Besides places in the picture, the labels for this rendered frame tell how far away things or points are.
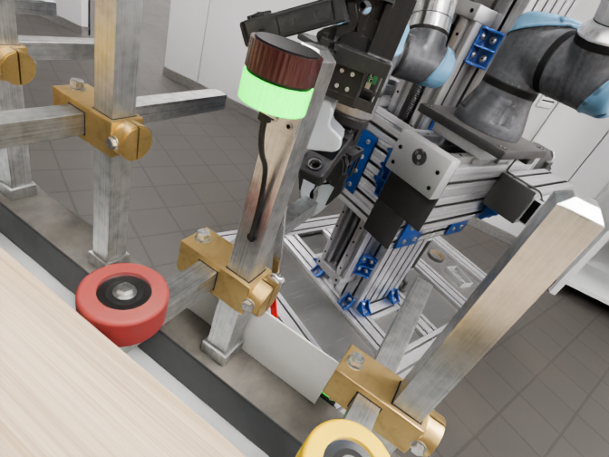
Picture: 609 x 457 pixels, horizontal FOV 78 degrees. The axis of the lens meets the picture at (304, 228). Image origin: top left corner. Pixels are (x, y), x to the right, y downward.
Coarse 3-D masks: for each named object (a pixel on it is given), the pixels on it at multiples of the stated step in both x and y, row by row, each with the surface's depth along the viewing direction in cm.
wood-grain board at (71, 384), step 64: (0, 256) 35; (0, 320) 30; (64, 320) 32; (0, 384) 27; (64, 384) 28; (128, 384) 30; (0, 448) 24; (64, 448) 25; (128, 448) 26; (192, 448) 27
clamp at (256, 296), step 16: (192, 240) 50; (224, 240) 52; (192, 256) 49; (208, 256) 48; (224, 256) 49; (224, 272) 47; (224, 288) 48; (240, 288) 47; (256, 288) 47; (272, 288) 48; (240, 304) 48; (256, 304) 47
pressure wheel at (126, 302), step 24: (120, 264) 38; (96, 288) 35; (120, 288) 35; (144, 288) 37; (168, 288) 38; (96, 312) 33; (120, 312) 34; (144, 312) 34; (120, 336) 34; (144, 336) 35
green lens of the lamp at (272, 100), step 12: (240, 84) 31; (252, 84) 30; (264, 84) 29; (240, 96) 31; (252, 96) 30; (264, 96) 29; (276, 96) 29; (288, 96) 30; (300, 96) 30; (264, 108) 30; (276, 108) 30; (288, 108) 30; (300, 108) 31
